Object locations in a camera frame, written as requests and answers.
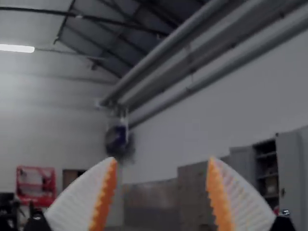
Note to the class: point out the red wall poster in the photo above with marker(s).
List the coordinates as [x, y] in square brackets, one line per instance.
[36, 185]

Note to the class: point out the brown board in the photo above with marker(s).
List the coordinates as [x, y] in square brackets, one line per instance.
[72, 179]

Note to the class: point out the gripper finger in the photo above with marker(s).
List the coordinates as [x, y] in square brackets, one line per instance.
[79, 202]
[238, 202]

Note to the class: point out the ceiling lamp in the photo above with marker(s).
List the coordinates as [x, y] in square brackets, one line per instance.
[16, 47]

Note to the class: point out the open grey cupboard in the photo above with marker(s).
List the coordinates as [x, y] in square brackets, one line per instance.
[288, 168]

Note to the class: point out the grey pipe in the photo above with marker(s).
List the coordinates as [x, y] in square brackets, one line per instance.
[187, 50]
[216, 72]
[154, 55]

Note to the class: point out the dark wall fan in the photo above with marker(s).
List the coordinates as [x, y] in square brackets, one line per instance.
[119, 142]

